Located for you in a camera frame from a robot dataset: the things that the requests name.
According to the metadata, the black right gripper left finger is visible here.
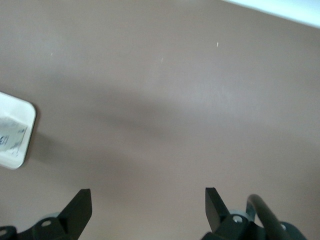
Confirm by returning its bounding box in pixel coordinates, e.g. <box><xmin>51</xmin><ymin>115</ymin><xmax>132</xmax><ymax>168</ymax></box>
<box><xmin>16</xmin><ymin>188</ymin><xmax>93</xmax><ymax>240</ymax></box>

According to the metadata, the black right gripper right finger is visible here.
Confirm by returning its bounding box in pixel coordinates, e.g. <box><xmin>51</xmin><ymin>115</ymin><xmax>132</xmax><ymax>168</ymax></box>
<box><xmin>202</xmin><ymin>187</ymin><xmax>266</xmax><ymax>240</ymax></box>

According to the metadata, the blue white milk carton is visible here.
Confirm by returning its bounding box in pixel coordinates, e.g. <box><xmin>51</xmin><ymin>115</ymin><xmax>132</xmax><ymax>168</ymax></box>
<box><xmin>0</xmin><ymin>115</ymin><xmax>29</xmax><ymax>158</ymax></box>

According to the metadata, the cream plastic tray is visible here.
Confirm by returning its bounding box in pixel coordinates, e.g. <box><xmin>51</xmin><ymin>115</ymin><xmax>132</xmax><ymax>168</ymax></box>
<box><xmin>0</xmin><ymin>90</ymin><xmax>38</xmax><ymax>171</ymax></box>

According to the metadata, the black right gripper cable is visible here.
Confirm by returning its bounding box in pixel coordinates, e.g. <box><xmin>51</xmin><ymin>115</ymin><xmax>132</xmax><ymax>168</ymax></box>
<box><xmin>245</xmin><ymin>193</ymin><xmax>291</xmax><ymax>240</ymax></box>

